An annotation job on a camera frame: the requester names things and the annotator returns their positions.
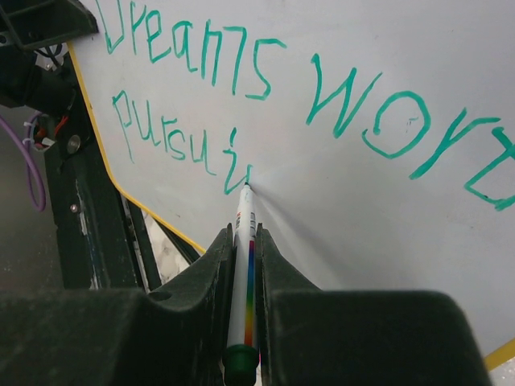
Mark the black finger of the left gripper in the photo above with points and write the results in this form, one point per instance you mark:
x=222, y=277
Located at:
x=31, y=25

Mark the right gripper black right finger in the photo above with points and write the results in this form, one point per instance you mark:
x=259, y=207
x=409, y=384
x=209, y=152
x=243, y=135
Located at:
x=310, y=336

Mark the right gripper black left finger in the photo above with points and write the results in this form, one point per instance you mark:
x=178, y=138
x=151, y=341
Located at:
x=174, y=335

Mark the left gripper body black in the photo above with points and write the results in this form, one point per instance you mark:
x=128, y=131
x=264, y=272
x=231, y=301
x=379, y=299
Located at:
x=44, y=80

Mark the white whiteboard marker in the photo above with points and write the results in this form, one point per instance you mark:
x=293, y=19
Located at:
x=241, y=355

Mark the yellow framed whiteboard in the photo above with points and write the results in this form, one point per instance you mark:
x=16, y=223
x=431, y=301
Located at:
x=377, y=136

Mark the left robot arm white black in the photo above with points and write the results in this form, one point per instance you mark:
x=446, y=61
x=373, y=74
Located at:
x=30, y=28

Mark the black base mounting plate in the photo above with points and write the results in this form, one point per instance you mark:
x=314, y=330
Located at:
x=102, y=238

